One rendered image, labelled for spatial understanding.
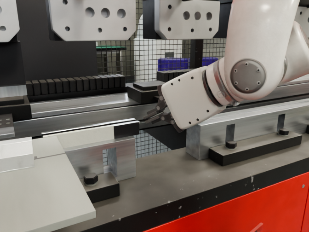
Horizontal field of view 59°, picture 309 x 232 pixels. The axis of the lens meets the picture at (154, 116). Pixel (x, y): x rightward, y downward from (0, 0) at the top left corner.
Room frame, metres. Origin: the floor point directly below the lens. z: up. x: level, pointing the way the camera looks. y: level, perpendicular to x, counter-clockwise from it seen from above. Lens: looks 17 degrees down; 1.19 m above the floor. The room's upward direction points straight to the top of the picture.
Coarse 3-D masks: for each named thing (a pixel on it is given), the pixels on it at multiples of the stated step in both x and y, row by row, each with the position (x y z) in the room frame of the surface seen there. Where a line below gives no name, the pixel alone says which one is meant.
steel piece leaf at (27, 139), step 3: (21, 138) 0.47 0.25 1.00; (24, 138) 0.47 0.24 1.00; (27, 138) 0.47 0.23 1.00; (30, 138) 0.47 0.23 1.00; (0, 141) 0.46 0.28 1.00; (3, 141) 0.46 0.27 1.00; (6, 141) 0.46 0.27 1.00; (9, 141) 0.46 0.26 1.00; (12, 141) 0.46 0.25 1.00; (15, 141) 0.46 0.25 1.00; (18, 141) 0.46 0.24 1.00; (21, 141) 0.46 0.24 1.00; (24, 141) 0.46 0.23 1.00; (0, 144) 0.45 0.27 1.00; (3, 144) 0.45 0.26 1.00; (6, 144) 0.45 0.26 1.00
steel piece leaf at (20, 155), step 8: (8, 144) 0.45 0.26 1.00; (16, 144) 0.45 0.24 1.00; (24, 144) 0.45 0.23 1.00; (0, 152) 0.41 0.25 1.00; (8, 152) 0.41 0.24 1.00; (16, 152) 0.41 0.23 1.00; (24, 152) 0.41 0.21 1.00; (32, 152) 0.41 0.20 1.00; (0, 160) 0.35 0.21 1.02; (8, 160) 0.35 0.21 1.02; (16, 160) 0.36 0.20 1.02; (24, 160) 0.36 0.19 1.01; (32, 160) 0.36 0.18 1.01; (0, 168) 0.35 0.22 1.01; (8, 168) 0.35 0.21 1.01; (16, 168) 0.35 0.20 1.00; (24, 168) 0.36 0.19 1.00
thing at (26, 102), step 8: (16, 96) 0.68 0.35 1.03; (24, 96) 0.73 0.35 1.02; (0, 104) 0.63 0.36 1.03; (8, 104) 0.63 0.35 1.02; (16, 104) 0.64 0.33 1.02; (24, 104) 0.64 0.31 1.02; (0, 112) 0.62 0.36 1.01; (8, 112) 0.62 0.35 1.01; (16, 112) 0.63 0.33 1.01; (24, 112) 0.64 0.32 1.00; (0, 120) 0.57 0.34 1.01; (8, 120) 0.57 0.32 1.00; (16, 120) 0.63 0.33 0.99; (0, 128) 0.52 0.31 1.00; (8, 128) 0.52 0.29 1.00; (0, 136) 0.48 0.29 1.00; (8, 136) 0.49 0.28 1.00
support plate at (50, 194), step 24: (48, 144) 0.45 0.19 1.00; (48, 168) 0.36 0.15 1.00; (72, 168) 0.36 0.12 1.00; (0, 192) 0.30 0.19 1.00; (24, 192) 0.30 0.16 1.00; (48, 192) 0.30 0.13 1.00; (72, 192) 0.30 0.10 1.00; (0, 216) 0.25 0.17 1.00; (24, 216) 0.25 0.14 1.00; (48, 216) 0.25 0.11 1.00; (72, 216) 0.25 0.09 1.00
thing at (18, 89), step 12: (0, 48) 0.47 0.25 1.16; (12, 48) 0.48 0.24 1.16; (0, 60) 0.47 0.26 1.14; (12, 60) 0.47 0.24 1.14; (0, 72) 0.46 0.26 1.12; (12, 72) 0.47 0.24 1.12; (0, 84) 0.46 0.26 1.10; (12, 84) 0.47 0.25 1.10; (24, 84) 0.48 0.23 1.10; (0, 96) 0.47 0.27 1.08; (12, 96) 0.48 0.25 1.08
